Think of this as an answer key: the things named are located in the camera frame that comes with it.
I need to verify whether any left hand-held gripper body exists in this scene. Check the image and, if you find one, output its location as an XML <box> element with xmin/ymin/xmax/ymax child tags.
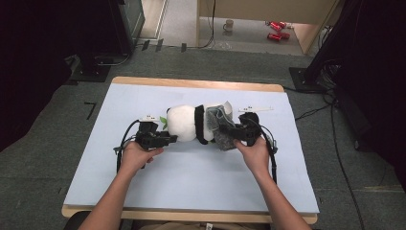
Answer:
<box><xmin>133</xmin><ymin>114</ymin><xmax>170</xmax><ymax>151</ymax></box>

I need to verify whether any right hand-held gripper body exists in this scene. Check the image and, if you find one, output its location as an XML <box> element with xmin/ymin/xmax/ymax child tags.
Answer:
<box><xmin>234</xmin><ymin>105</ymin><xmax>275</xmax><ymax>148</ymax></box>

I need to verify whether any grey fluffy cloth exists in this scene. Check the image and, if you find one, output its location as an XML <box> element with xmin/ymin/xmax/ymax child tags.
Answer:
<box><xmin>204</xmin><ymin>103</ymin><xmax>239</xmax><ymax>152</ymax></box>

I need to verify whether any panda plush toy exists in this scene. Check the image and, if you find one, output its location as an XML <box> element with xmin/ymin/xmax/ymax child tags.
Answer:
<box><xmin>159</xmin><ymin>100</ymin><xmax>236</xmax><ymax>146</ymax></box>

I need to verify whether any person's left hand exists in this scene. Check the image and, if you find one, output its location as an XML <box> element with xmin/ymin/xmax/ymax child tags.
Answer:
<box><xmin>119</xmin><ymin>141</ymin><xmax>166</xmax><ymax>176</ymax></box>

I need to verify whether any person's right hand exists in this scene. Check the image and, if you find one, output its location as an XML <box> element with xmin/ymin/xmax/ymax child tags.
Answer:
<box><xmin>233</xmin><ymin>137</ymin><xmax>272</xmax><ymax>177</ymax></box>

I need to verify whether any pale blue table mat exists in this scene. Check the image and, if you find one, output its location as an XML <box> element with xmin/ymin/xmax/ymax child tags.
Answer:
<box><xmin>63</xmin><ymin>82</ymin><xmax>321</xmax><ymax>215</ymax></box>

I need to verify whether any wooden table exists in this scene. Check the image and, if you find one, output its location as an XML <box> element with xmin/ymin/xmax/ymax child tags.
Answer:
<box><xmin>61</xmin><ymin>76</ymin><xmax>319</xmax><ymax>224</ymax></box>

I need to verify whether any black stand base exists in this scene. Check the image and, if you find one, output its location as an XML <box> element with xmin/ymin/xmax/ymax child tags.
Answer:
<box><xmin>69</xmin><ymin>54</ymin><xmax>112</xmax><ymax>84</ymax></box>

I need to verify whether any beige mug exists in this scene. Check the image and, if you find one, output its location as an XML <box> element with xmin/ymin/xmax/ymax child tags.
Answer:
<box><xmin>222</xmin><ymin>18</ymin><xmax>236</xmax><ymax>33</ymax></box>

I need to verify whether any dark cabinet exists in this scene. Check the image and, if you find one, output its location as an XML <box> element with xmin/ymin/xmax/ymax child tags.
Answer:
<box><xmin>108</xmin><ymin>0</ymin><xmax>147</xmax><ymax>56</ymax></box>

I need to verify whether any black slanted stand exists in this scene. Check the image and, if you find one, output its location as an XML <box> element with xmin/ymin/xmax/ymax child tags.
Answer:
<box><xmin>288</xmin><ymin>0</ymin><xmax>363</xmax><ymax>94</ymax></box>

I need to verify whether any beige wooden desk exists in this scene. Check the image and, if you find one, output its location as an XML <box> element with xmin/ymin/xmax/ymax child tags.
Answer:
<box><xmin>195</xmin><ymin>0</ymin><xmax>341</xmax><ymax>56</ymax></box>

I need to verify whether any dark curtain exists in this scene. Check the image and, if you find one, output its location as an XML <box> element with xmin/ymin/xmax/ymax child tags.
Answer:
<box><xmin>333</xmin><ymin>0</ymin><xmax>406</xmax><ymax>193</ymax></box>
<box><xmin>0</xmin><ymin>0</ymin><xmax>113</xmax><ymax>152</ymax></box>

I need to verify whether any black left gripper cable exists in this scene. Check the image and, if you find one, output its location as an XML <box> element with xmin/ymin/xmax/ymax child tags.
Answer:
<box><xmin>112</xmin><ymin>119</ymin><xmax>142</xmax><ymax>175</ymax></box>

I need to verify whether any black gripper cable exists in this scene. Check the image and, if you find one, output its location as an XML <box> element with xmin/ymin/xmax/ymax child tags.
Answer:
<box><xmin>112</xmin><ymin>119</ymin><xmax>142</xmax><ymax>175</ymax></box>
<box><xmin>259</xmin><ymin>124</ymin><xmax>279</xmax><ymax>185</ymax></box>

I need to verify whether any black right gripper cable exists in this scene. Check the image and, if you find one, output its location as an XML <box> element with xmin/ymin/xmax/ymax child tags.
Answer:
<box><xmin>259</xmin><ymin>124</ymin><xmax>279</xmax><ymax>185</ymax></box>

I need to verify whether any long black floor cable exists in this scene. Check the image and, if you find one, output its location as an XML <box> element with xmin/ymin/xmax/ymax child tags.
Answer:
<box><xmin>329</xmin><ymin>103</ymin><xmax>367</xmax><ymax>230</ymax></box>

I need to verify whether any black hanging cable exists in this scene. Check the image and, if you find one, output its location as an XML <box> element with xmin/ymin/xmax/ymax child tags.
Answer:
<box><xmin>183</xmin><ymin>0</ymin><xmax>217</xmax><ymax>50</ymax></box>

